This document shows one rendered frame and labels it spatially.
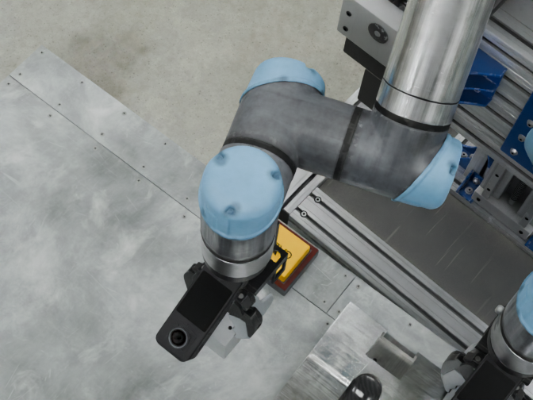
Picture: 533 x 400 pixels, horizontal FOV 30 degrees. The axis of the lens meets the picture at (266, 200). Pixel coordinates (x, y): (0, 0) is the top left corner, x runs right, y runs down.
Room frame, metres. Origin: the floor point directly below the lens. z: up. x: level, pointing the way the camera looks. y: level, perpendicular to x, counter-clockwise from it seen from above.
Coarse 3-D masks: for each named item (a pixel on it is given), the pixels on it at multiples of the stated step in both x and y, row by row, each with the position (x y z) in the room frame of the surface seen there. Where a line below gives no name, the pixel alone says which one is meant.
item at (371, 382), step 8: (360, 376) 0.36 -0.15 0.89; (368, 376) 0.36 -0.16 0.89; (352, 384) 0.34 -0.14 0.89; (360, 384) 0.35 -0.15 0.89; (368, 384) 0.35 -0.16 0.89; (376, 384) 0.35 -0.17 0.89; (344, 392) 0.33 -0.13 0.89; (352, 392) 0.34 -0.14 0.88; (360, 392) 0.34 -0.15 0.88; (368, 392) 0.34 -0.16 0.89; (376, 392) 0.34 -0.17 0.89
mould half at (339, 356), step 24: (360, 312) 0.44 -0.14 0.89; (336, 336) 0.40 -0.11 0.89; (360, 336) 0.41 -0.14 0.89; (312, 360) 0.37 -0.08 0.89; (336, 360) 0.37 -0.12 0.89; (360, 360) 0.38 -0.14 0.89; (288, 384) 0.33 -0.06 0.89; (312, 384) 0.34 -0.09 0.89; (336, 384) 0.34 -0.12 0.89; (384, 384) 0.35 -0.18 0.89; (408, 384) 0.35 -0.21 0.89; (432, 384) 0.36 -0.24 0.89
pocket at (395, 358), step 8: (384, 336) 0.42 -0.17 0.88; (376, 344) 0.41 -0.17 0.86; (384, 344) 0.41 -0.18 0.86; (392, 344) 0.41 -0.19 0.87; (400, 344) 0.41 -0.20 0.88; (368, 352) 0.40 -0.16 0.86; (376, 352) 0.40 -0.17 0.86; (384, 352) 0.40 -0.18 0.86; (392, 352) 0.40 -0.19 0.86; (400, 352) 0.40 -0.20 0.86; (408, 352) 0.40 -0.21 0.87; (376, 360) 0.39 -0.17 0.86; (384, 360) 0.39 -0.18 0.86; (392, 360) 0.39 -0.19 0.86; (400, 360) 0.39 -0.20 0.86; (408, 360) 0.39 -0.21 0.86; (384, 368) 0.38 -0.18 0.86; (392, 368) 0.38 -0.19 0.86; (400, 368) 0.38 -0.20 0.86; (400, 376) 0.37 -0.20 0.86
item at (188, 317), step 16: (208, 272) 0.38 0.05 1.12; (192, 288) 0.36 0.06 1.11; (208, 288) 0.36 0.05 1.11; (224, 288) 0.36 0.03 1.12; (240, 288) 0.36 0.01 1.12; (192, 304) 0.35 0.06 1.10; (208, 304) 0.35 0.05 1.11; (224, 304) 0.35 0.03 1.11; (176, 320) 0.33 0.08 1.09; (192, 320) 0.33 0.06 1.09; (208, 320) 0.33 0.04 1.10; (160, 336) 0.31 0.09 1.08; (176, 336) 0.31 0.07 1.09; (192, 336) 0.31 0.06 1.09; (208, 336) 0.32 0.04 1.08; (176, 352) 0.30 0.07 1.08; (192, 352) 0.30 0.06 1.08
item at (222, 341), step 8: (224, 320) 0.38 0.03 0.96; (224, 328) 0.37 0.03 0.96; (232, 328) 0.37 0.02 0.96; (216, 336) 0.36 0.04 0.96; (224, 336) 0.36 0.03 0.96; (232, 336) 0.36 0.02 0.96; (208, 344) 0.36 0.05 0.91; (216, 344) 0.36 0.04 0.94; (224, 344) 0.35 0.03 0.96; (232, 344) 0.36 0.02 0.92; (216, 352) 0.35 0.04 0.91; (224, 352) 0.35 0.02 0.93
